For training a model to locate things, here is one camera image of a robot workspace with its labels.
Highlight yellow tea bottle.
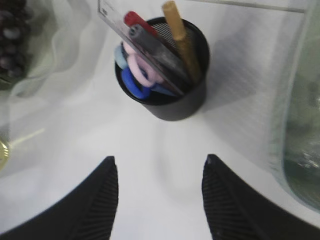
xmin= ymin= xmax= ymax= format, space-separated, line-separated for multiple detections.
xmin=0 ymin=139 xmax=11 ymax=170

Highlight purple plastic grape bunch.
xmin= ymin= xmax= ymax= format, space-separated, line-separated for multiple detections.
xmin=0 ymin=0 xmax=33 ymax=87

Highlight gold glitter pen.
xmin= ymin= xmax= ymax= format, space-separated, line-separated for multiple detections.
xmin=162 ymin=0 xmax=202 ymax=84

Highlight blue glitter pen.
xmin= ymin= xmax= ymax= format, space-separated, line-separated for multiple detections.
xmin=128 ymin=24 xmax=191 ymax=92

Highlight green woven plastic basket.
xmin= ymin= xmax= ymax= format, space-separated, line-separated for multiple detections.
xmin=268 ymin=0 xmax=320 ymax=212

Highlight blue scissors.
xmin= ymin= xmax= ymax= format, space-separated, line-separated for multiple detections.
xmin=114 ymin=42 xmax=177 ymax=100

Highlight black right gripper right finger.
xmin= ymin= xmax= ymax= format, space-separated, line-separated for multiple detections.
xmin=201 ymin=154 xmax=320 ymax=240

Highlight red glitter pen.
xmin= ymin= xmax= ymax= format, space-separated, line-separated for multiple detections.
xmin=123 ymin=11 xmax=158 ymax=37

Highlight clear plastic ruler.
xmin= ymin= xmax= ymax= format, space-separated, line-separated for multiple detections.
xmin=98 ymin=0 xmax=189 ymax=95

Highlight pink scissors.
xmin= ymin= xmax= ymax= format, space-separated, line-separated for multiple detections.
xmin=122 ymin=42 xmax=164 ymax=88

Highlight black mesh pen holder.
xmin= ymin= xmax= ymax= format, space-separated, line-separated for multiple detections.
xmin=114 ymin=19 xmax=210 ymax=121

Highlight green wavy glass plate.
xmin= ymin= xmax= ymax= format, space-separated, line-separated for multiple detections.
xmin=0 ymin=0 xmax=100 ymax=103

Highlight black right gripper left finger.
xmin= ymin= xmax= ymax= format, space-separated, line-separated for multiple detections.
xmin=0 ymin=156 xmax=119 ymax=240

